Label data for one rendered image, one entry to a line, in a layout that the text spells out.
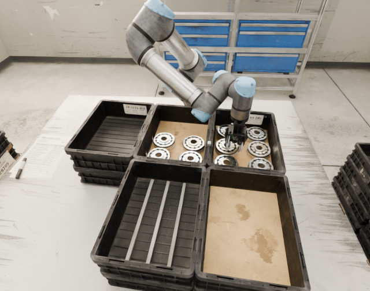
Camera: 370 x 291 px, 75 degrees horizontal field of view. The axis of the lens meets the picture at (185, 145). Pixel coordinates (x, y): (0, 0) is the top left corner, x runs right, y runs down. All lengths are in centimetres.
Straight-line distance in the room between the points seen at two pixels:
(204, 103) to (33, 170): 94
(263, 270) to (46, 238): 82
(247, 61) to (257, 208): 224
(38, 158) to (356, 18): 396
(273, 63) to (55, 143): 242
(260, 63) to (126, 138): 214
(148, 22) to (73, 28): 317
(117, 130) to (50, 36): 321
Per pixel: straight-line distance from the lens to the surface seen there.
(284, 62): 310
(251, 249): 88
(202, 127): 126
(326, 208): 124
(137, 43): 103
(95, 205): 117
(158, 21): 104
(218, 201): 96
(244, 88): 88
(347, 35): 424
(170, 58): 296
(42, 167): 144
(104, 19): 393
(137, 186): 101
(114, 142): 122
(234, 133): 99
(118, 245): 90
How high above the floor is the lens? 162
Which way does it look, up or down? 43 degrees down
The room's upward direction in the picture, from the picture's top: 1 degrees counter-clockwise
